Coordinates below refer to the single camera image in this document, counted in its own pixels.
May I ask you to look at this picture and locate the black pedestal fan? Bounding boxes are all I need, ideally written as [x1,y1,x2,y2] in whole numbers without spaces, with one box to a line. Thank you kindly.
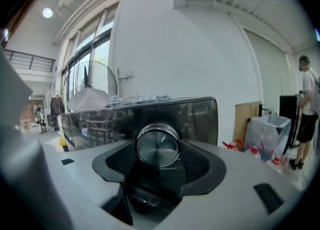
[61,60,118,112]

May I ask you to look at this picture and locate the large leaning cardboard sheet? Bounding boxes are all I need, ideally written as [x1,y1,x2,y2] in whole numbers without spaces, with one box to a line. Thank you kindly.
[234,101,263,144]

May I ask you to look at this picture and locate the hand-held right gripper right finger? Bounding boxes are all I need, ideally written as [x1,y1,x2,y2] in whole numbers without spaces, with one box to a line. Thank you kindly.
[154,140,301,230]

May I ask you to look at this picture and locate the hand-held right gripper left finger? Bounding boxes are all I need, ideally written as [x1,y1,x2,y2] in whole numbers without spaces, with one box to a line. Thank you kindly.
[41,138,137,230]

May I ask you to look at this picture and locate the black-framed window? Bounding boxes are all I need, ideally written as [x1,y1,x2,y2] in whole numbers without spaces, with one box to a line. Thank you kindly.
[59,3,120,109]

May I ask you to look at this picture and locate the black cabinet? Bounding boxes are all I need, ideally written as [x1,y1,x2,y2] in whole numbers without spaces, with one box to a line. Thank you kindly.
[279,95,301,147]

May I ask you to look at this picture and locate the black faucet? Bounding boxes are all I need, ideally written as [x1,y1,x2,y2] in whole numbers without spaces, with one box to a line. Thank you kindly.
[258,103,270,117]

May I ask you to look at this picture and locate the black washing machine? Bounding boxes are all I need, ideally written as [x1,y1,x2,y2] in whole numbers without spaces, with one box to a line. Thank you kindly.
[61,96,219,212]

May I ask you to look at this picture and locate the clear water bottle red cap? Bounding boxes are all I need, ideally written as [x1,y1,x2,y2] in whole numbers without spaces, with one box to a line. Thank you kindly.
[221,139,245,152]
[267,150,289,174]
[243,142,265,161]

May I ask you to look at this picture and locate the black railing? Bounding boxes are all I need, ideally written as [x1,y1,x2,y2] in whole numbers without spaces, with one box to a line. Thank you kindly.
[3,50,56,73]

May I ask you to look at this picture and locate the black bin with yellow lid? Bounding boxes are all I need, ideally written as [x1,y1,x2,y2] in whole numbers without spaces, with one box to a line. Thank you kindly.
[58,137,70,152]

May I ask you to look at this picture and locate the grey wall pipe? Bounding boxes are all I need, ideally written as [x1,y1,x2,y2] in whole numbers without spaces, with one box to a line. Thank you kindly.
[117,68,126,98]

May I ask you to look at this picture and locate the silver metal control knob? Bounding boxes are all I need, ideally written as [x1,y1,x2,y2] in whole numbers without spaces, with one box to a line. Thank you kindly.
[136,123,181,168]

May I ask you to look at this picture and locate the dark hanging garment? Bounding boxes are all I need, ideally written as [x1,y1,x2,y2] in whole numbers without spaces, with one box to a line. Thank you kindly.
[49,95,66,116]

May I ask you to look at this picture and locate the checked cloth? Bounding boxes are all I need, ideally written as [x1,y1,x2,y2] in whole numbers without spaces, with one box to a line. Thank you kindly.
[107,94,172,107]

